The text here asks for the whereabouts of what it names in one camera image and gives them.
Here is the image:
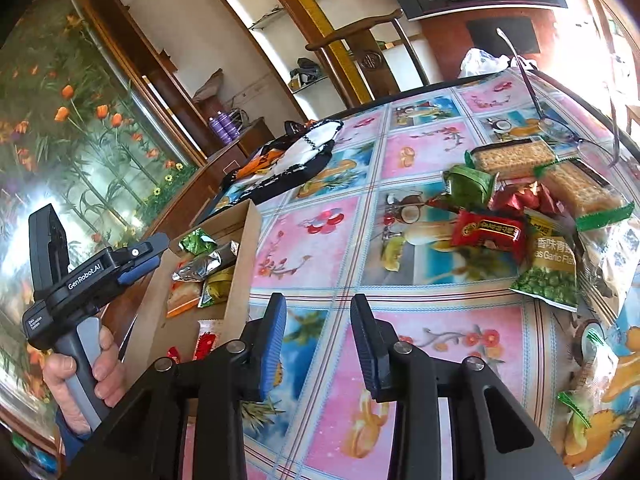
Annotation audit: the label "green pea snack packet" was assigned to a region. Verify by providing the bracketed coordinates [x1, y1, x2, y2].
[510, 210, 582, 312]

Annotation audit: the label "clear green-edged snack packet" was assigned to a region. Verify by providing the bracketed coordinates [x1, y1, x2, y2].
[556, 327, 623, 461]

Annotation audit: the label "dark crumpled bundle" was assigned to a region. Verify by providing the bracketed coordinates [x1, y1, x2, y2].
[290, 57, 324, 92]

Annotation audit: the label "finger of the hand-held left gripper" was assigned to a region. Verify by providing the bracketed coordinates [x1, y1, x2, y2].
[116, 259, 161, 291]
[111, 232, 169, 276]

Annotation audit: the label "red white snack packet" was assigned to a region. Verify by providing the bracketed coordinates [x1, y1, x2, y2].
[192, 320, 217, 362]

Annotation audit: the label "orange cracker packet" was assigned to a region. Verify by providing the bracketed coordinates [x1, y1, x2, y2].
[166, 280, 203, 319]

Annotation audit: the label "white plastic bag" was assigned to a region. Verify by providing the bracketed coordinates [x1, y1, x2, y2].
[459, 47, 512, 79]

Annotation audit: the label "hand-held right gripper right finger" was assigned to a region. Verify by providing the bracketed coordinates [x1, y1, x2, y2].
[350, 294, 576, 480]

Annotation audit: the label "green foil snack packet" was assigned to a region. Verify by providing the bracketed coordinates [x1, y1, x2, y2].
[442, 165, 498, 209]

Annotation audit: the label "white wall shelf unit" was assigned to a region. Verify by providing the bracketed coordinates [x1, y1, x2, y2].
[192, 0, 416, 121]

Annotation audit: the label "black rectangular wall panel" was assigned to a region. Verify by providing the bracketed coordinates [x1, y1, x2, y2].
[465, 15, 541, 56]

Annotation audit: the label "person's left hand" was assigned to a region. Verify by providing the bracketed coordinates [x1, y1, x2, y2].
[42, 329, 127, 434]

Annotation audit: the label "red snack packet yellow label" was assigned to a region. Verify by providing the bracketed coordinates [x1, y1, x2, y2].
[451, 210, 528, 266]

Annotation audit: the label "long cracker packet black stripe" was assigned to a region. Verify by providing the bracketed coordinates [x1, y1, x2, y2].
[534, 160, 634, 232]

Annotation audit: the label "olive yellow snack packet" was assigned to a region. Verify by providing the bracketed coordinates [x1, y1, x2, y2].
[200, 267, 236, 307]

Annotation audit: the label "purple-armed eyeglasses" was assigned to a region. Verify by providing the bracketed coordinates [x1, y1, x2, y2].
[496, 27, 623, 171]

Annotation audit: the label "wooden chair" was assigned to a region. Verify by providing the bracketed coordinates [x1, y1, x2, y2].
[305, 8, 431, 97]

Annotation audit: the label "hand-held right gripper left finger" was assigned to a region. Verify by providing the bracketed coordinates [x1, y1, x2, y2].
[62, 292, 288, 480]

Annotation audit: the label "black white orange cloth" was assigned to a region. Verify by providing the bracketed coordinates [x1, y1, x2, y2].
[212, 119, 345, 211]

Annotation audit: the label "clear silver snack packet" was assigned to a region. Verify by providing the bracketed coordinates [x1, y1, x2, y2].
[575, 215, 640, 321]

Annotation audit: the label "silver foil dark snack packet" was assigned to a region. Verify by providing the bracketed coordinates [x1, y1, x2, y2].
[172, 241, 240, 282]

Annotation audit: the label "dark red foil candy packet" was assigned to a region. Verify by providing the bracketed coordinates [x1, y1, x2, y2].
[487, 182, 556, 217]

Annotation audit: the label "wooden sideboard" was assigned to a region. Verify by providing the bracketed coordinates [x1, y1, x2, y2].
[100, 117, 277, 331]

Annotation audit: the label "small green foil packet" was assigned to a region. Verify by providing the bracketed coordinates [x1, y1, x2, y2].
[179, 228, 217, 257]

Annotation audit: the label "brown cardboard box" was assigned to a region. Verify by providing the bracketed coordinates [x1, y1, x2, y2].
[117, 199, 263, 376]

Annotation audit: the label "brown paper bag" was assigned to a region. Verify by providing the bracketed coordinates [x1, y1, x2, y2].
[192, 67, 225, 104]

